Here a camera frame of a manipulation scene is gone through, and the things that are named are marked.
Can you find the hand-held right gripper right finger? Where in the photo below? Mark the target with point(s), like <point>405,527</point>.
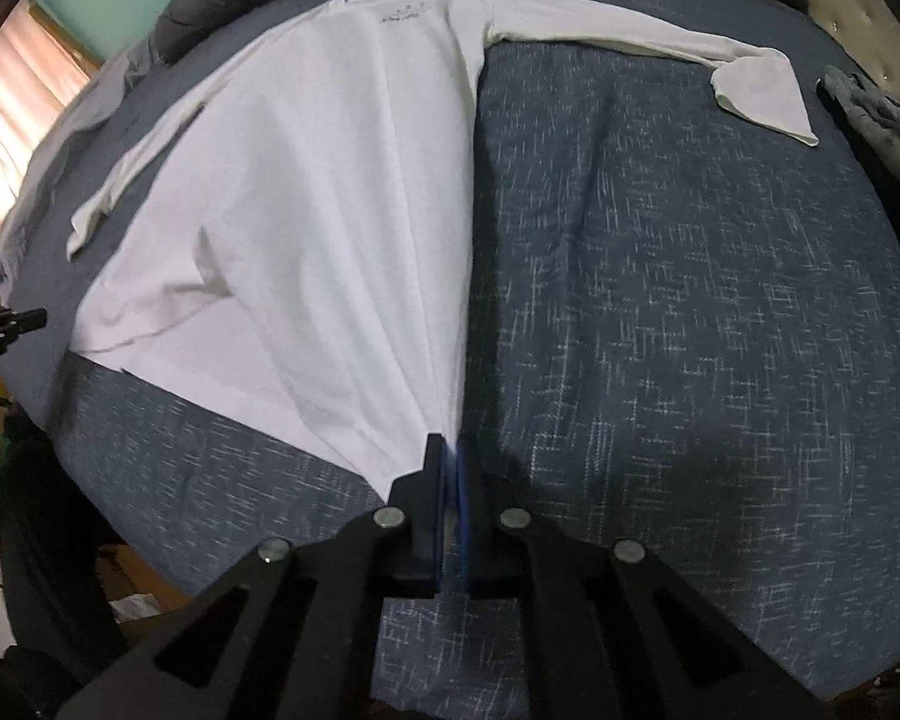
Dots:
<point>465,525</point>

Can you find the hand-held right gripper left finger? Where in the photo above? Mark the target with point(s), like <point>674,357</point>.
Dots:
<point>433,495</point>

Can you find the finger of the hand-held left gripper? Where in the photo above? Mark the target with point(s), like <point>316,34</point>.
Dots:
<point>15,320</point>

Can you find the white long-sleeve shirt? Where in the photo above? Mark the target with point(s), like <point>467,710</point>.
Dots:
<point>330,202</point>

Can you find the light grey blanket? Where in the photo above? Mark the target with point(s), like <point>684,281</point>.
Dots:
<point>67,135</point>

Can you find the person's black clothed body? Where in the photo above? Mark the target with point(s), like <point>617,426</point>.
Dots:
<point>52,540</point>

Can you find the pink curtain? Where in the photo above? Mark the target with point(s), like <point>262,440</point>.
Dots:
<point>15,112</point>

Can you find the cardboard box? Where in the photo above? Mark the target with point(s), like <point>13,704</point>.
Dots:
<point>139,577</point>

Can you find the bed with blue sheet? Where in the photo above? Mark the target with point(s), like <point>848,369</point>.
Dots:
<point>682,315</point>

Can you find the dark grey rolled duvet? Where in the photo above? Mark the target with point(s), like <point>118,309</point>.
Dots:
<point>217,0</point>

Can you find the grey folded garment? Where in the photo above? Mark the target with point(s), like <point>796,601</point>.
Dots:
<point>862,109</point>

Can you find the cream tufted headboard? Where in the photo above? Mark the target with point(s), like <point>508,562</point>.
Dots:
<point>855,7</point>

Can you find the wooden window frame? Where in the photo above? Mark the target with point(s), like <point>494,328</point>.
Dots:
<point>67,41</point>

